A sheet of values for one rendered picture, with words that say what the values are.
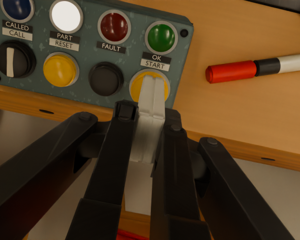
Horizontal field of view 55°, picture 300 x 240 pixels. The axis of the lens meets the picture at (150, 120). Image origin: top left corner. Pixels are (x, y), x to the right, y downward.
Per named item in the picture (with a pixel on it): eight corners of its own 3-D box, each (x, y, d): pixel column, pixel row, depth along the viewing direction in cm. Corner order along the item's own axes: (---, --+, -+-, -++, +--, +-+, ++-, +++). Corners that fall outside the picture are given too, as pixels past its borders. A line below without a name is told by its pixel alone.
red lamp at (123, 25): (126, 46, 22) (126, 38, 20) (97, 39, 22) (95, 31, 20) (131, 23, 22) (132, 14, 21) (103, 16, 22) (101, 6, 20)
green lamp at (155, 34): (171, 56, 22) (175, 49, 20) (143, 50, 22) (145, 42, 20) (176, 34, 22) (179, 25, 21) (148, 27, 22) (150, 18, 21)
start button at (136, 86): (163, 108, 24) (163, 114, 23) (128, 101, 23) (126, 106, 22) (172, 75, 22) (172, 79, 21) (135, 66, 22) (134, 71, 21)
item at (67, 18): (80, 35, 21) (77, 26, 20) (50, 28, 21) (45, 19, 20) (85, 13, 22) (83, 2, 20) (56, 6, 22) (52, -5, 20)
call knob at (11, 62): (33, 78, 23) (26, 83, 22) (0, 71, 23) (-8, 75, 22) (34, 46, 22) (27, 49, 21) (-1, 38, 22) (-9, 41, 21)
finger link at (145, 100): (139, 163, 16) (126, 161, 16) (145, 112, 22) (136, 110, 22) (151, 115, 15) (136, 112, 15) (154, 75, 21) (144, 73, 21)
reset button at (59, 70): (75, 86, 23) (71, 91, 22) (45, 80, 23) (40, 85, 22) (78, 57, 22) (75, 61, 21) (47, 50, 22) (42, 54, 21)
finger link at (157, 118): (151, 115, 15) (165, 118, 15) (154, 75, 21) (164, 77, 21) (139, 163, 16) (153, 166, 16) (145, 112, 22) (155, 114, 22)
